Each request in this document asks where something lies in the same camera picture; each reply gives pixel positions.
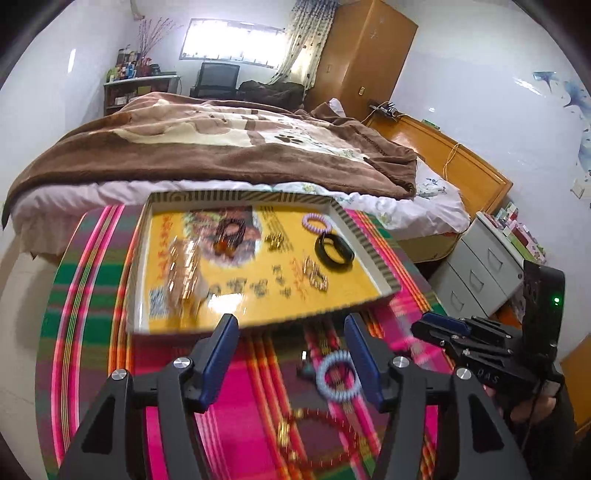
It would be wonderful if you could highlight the black wristband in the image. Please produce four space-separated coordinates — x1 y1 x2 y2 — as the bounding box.
315 233 356 272

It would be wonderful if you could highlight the blue spiral hair tie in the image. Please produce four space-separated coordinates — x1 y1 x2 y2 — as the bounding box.
314 350 364 405

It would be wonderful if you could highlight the patterned window curtain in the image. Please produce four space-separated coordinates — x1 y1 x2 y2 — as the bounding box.
270 0 339 91

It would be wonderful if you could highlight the dark clothes pile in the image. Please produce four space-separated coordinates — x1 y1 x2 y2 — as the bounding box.
235 80 305 112

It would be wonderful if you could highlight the clear pink hair claw clip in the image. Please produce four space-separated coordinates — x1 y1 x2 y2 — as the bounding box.
165 237 208 321

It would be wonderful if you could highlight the red bead bracelet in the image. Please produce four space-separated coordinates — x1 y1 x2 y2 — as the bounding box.
276 407 382 471

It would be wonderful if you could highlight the wooden wardrobe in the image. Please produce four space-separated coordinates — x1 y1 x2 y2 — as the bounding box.
304 1 418 121

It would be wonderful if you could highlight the pink green plaid cloth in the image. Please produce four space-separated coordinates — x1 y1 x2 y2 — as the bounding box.
35 205 452 479

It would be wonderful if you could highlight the small gold hair clip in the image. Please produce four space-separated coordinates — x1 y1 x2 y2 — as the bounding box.
264 233 286 252

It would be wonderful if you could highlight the white drawer nightstand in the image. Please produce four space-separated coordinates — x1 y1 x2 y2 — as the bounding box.
429 212 524 318

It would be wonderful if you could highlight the gold rhinestone hair clip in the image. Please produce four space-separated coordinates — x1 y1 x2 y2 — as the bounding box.
303 256 329 292

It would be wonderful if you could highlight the right hand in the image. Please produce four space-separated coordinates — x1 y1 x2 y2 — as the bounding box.
509 395 557 424

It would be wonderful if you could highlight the brown paw print blanket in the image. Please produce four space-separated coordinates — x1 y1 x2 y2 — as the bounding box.
1 92 418 223

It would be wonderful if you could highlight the dried branch bouquet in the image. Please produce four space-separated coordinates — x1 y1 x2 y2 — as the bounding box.
138 17 179 69

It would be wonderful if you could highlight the black camera module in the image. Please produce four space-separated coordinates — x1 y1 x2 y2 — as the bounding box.
522 260 565 362

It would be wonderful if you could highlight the wooden headboard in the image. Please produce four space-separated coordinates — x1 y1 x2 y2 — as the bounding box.
368 113 513 218

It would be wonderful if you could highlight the purple spiral hair tie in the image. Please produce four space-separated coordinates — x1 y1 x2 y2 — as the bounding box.
301 211 335 234

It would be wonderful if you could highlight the black office chair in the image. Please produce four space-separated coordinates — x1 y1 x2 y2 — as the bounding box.
189 62 239 100

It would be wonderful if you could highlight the pink floral bed sheet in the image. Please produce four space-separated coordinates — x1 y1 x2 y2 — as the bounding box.
9 160 471 255

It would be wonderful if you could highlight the wooden side desk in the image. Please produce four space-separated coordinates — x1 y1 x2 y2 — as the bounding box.
103 74 181 115

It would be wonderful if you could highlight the dark brown bead necklace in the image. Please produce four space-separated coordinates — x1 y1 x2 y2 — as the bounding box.
211 216 250 257

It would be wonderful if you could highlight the striped yellow cardboard box tray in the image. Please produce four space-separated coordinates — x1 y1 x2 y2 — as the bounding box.
126 195 402 336

